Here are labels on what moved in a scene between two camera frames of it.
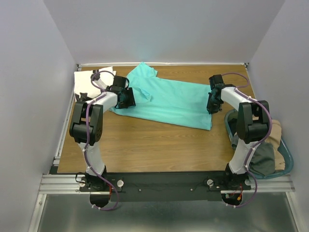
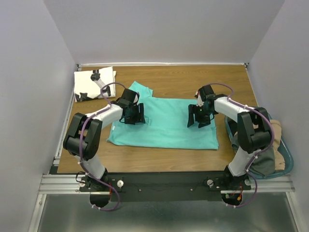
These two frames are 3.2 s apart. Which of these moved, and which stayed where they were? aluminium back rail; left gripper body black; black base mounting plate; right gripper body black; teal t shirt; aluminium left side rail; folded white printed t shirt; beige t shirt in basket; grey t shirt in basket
Moved: teal t shirt; right gripper body black; left gripper body black
Stayed: aluminium back rail; beige t shirt in basket; black base mounting plate; grey t shirt in basket; aluminium left side rail; folded white printed t shirt
